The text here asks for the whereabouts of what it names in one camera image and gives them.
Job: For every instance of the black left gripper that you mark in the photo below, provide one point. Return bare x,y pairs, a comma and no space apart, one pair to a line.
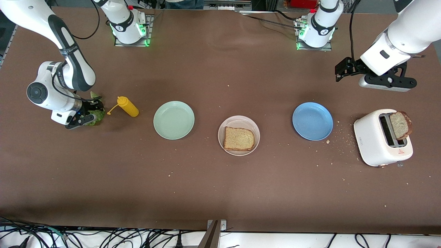
353,66

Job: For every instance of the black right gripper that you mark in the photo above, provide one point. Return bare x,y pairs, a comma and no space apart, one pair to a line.
90,112

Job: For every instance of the green lettuce leaf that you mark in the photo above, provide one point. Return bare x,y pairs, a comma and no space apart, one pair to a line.
98,119

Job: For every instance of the yellow mustard squeeze bottle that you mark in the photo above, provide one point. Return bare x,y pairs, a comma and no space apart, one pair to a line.
128,107

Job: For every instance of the brown bread slice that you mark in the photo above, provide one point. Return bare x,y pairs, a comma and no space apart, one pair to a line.
399,124
239,138

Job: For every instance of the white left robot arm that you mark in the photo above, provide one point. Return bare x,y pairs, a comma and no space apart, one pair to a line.
399,38

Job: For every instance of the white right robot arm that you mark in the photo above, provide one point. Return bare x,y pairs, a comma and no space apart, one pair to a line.
69,62

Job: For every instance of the blue plate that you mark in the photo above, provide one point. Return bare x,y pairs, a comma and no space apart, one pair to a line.
312,121

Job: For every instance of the light green plate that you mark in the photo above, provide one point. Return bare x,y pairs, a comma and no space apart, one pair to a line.
174,120

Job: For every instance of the beige plate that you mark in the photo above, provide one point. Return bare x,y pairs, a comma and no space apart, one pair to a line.
241,121

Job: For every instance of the red box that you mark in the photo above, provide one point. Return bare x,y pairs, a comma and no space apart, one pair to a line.
303,3

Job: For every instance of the white toaster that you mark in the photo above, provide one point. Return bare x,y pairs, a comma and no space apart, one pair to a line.
372,144

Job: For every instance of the black power plug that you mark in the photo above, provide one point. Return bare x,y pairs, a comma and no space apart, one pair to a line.
178,243

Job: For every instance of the grey metal beam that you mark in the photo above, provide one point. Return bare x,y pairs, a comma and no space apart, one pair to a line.
210,237

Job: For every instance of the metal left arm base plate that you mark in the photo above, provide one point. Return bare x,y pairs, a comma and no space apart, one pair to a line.
299,44

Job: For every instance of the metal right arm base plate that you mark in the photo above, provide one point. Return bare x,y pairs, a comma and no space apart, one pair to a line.
149,34

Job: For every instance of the metal frame rail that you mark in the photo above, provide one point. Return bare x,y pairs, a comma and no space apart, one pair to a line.
227,4

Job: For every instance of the small metal table bracket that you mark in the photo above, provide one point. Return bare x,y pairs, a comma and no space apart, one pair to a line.
223,225

